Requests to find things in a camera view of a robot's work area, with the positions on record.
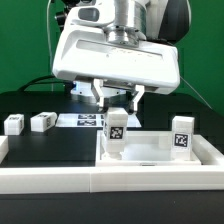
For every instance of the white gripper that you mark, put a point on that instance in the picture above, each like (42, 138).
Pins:
(84, 52)

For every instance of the white square table top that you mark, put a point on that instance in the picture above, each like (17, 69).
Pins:
(153, 148)

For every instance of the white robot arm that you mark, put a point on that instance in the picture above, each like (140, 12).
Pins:
(122, 44)

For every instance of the white sheet with fiducial markers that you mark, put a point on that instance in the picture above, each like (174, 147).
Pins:
(81, 120)

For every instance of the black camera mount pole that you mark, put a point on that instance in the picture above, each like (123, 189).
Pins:
(61, 15)

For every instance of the white workspace frame wall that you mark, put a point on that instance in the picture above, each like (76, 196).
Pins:
(209, 175)

